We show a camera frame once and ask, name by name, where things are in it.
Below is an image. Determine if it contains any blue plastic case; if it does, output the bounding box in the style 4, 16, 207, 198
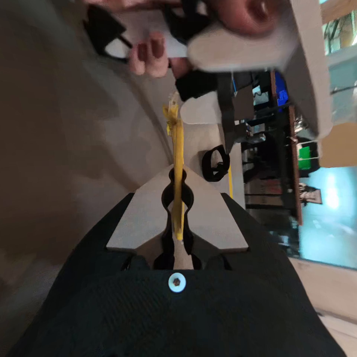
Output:
275, 71, 288, 108

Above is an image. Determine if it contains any long wooden table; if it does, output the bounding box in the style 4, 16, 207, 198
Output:
287, 106, 304, 226

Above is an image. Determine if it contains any framed tag sign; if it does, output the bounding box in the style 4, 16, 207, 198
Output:
300, 184, 322, 205

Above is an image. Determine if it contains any black velcro strap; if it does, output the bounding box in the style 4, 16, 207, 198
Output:
201, 145, 231, 182

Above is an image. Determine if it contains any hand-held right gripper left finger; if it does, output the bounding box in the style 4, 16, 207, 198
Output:
106, 165, 175, 269

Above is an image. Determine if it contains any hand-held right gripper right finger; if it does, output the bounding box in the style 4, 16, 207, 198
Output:
178, 165, 249, 269

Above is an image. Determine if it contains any yellow network cable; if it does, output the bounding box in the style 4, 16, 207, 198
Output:
163, 93, 186, 242

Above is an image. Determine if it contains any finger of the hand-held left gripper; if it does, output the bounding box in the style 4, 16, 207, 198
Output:
187, 0, 334, 139
180, 73, 237, 154

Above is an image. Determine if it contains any person's left hand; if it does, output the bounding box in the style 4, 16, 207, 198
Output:
128, 0, 276, 80

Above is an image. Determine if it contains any green plastic bin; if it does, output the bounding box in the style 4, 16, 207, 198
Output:
298, 146, 311, 170

